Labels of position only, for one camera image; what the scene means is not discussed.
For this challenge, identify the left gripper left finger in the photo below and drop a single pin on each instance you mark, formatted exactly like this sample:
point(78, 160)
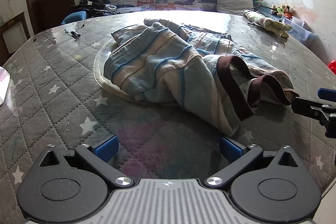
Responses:
point(96, 158)

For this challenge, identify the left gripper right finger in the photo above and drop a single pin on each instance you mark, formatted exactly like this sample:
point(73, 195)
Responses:
point(240, 158)

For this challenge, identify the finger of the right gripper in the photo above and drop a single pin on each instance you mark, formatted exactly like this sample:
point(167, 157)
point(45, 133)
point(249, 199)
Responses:
point(323, 113)
point(327, 94)

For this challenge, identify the blue striped knit garment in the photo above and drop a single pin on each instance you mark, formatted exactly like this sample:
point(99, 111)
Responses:
point(207, 73)

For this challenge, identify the red plastic stool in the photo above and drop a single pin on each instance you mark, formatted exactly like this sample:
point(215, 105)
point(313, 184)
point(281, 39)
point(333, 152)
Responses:
point(332, 66)

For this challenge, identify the clear plastic storage box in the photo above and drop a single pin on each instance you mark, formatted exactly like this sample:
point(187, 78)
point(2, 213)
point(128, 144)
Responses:
point(299, 30)

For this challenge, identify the grey star quilted table cover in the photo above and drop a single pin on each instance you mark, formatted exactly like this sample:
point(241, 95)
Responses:
point(53, 98)

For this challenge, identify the rolled floral cloth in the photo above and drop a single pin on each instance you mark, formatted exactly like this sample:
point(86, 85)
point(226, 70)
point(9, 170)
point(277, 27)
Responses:
point(269, 24)

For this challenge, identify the colourful plush toys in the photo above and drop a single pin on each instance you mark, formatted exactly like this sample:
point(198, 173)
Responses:
point(283, 10)

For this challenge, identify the black pen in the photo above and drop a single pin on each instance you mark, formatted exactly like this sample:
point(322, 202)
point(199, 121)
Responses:
point(74, 34)

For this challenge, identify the grey plain pillow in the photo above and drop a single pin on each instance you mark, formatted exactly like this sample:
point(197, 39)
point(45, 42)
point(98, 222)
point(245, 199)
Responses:
point(236, 7)

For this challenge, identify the dark wooden cabinet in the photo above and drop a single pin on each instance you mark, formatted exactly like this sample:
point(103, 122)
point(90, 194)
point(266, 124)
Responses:
point(14, 33)

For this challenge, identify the black bag on sofa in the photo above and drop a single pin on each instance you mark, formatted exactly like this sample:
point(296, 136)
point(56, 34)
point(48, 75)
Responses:
point(94, 8)

